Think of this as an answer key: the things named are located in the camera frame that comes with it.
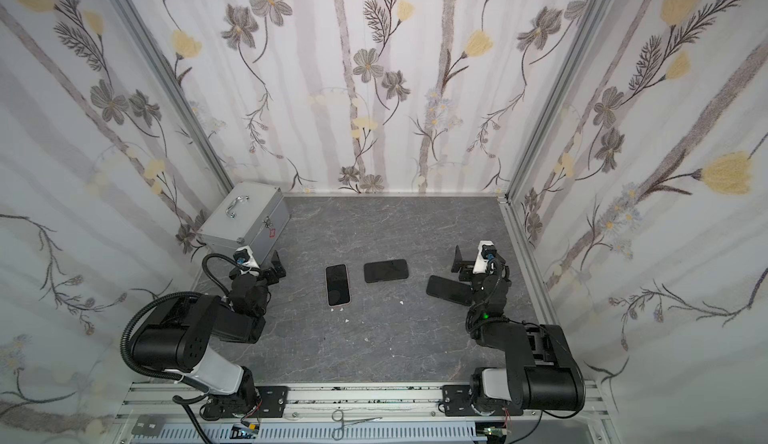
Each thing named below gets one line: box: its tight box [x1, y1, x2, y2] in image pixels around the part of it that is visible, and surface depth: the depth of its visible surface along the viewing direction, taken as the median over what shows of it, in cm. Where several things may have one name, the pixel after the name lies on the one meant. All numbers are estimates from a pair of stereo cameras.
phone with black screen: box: [325, 264, 351, 307], surface depth 98 cm
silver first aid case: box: [197, 182, 291, 265], surface depth 96 cm
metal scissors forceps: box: [332, 409, 383, 441], surface depth 73 cm
